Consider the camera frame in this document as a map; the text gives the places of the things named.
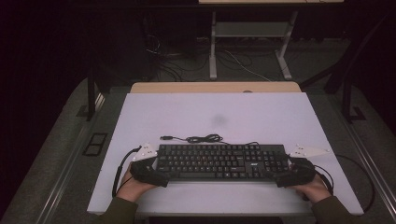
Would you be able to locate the grey table grommet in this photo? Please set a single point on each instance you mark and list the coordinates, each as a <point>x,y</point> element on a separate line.
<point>247,91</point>

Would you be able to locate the black floor socket frame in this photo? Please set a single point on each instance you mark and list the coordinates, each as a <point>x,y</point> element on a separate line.
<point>95,144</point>

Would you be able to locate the wooden table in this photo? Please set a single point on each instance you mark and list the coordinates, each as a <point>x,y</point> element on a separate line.
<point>186,87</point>

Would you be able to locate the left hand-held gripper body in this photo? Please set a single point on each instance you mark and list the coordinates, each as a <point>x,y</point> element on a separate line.
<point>144,169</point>

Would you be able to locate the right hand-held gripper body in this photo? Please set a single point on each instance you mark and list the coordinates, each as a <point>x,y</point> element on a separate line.
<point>301,172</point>

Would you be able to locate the person's right hand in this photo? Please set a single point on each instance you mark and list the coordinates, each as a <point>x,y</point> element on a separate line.
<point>311,190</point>

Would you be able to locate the white board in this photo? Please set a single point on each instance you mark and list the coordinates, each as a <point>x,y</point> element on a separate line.
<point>218,112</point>

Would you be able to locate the black keyboard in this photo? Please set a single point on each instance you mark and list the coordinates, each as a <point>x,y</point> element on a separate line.
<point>218,161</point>

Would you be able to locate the black metal stand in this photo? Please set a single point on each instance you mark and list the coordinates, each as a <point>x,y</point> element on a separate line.
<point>346,99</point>

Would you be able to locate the person's left hand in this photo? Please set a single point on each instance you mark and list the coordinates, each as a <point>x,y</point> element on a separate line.
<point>132,188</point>

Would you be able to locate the white metal desk frame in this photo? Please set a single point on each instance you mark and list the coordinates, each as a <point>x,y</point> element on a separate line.
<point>249,29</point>

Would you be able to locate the aluminium floor rail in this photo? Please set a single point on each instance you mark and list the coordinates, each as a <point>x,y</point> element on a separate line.
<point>370,168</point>
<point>71,155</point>

